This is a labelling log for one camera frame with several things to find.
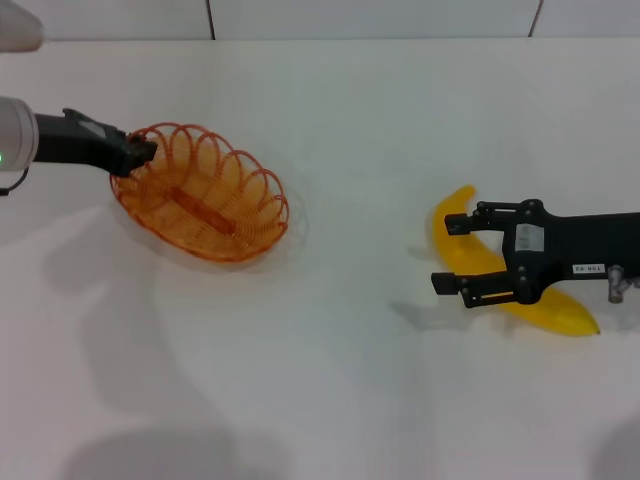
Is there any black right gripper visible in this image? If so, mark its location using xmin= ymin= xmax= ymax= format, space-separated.
xmin=430 ymin=198 xmax=640 ymax=310

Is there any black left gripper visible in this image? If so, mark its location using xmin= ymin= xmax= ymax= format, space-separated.
xmin=33 ymin=107 xmax=159 ymax=178

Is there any orange wire basket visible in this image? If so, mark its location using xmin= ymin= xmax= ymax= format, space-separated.
xmin=109 ymin=120 xmax=290 ymax=264

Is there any yellow banana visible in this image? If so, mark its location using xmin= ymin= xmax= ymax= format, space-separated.
xmin=430 ymin=184 xmax=602 ymax=337

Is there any metal plug on right gripper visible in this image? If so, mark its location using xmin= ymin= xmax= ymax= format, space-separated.
xmin=606 ymin=264 xmax=640 ymax=305

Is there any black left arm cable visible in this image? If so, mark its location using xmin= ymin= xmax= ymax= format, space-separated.
xmin=0 ymin=167 xmax=30 ymax=197

